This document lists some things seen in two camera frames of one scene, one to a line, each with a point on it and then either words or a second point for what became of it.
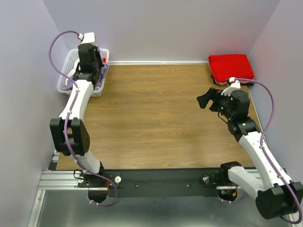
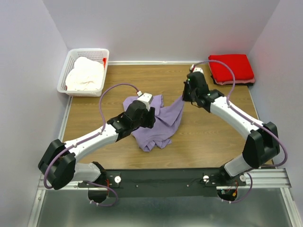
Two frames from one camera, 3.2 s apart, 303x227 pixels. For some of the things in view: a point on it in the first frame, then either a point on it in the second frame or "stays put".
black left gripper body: [98, 63] → [146, 120]
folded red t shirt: [224, 66] stays put
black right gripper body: [221, 103] → [188, 95]
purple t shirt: [102, 72] → [168, 120]
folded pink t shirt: [225, 82] stays put
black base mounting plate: [159, 182] stays put
